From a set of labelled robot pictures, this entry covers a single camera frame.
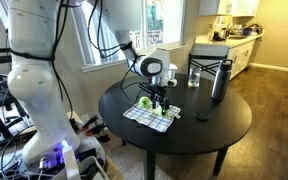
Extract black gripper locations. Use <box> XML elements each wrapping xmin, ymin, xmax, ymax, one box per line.
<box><xmin>148</xmin><ymin>83</ymin><xmax>170</xmax><ymax>117</ymax></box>

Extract green tennis ball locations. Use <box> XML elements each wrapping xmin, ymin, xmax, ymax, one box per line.
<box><xmin>156</xmin><ymin>106</ymin><xmax>167</xmax><ymax>117</ymax></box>
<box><xmin>139</xmin><ymin>96</ymin><xmax>152</xmax><ymax>109</ymax></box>

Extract white plaid dish towel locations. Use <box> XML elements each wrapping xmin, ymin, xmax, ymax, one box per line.
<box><xmin>122</xmin><ymin>101</ymin><xmax>182</xmax><ymax>133</ymax></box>

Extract clear glass mug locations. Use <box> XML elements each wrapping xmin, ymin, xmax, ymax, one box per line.
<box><xmin>187</xmin><ymin>66</ymin><xmax>202</xmax><ymax>89</ymax></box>

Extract round black table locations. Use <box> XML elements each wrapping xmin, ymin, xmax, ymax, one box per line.
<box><xmin>98</xmin><ymin>73</ymin><xmax>253</xmax><ymax>180</ymax></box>

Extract black round lid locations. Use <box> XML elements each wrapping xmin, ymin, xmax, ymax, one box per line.
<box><xmin>194</xmin><ymin>111</ymin><xmax>211</xmax><ymax>122</ymax></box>

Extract black dining chair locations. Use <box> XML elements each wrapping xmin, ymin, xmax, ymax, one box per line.
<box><xmin>187</xmin><ymin>53</ymin><xmax>233</xmax><ymax>79</ymax></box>

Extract grey metal water bottle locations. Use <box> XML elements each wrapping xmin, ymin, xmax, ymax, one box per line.
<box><xmin>211</xmin><ymin>58</ymin><xmax>234</xmax><ymax>102</ymax></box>

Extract white framed window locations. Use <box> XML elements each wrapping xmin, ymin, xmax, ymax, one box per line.
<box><xmin>73</xmin><ymin>0</ymin><xmax>188</xmax><ymax>73</ymax></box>

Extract wooden base board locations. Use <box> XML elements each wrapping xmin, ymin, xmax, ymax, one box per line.
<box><xmin>103</xmin><ymin>154</ymin><xmax>127</xmax><ymax>180</ymax></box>

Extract white kitchen counter cabinet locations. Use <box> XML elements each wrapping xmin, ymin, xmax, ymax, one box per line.
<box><xmin>192</xmin><ymin>31</ymin><xmax>264</xmax><ymax>81</ymax></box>

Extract dark kettle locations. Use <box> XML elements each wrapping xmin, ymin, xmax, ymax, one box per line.
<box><xmin>217</xmin><ymin>27</ymin><xmax>230</xmax><ymax>42</ymax></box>

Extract white equipment box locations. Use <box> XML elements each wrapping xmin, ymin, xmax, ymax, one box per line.
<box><xmin>52</xmin><ymin>146</ymin><xmax>112</xmax><ymax>180</ymax></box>

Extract dark countertop appliance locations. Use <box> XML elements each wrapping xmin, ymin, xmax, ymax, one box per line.
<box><xmin>242</xmin><ymin>23</ymin><xmax>262</xmax><ymax>36</ymax></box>

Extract white upper wall cabinets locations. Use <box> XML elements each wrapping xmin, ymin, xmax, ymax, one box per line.
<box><xmin>198</xmin><ymin>0</ymin><xmax>261</xmax><ymax>18</ymax></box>

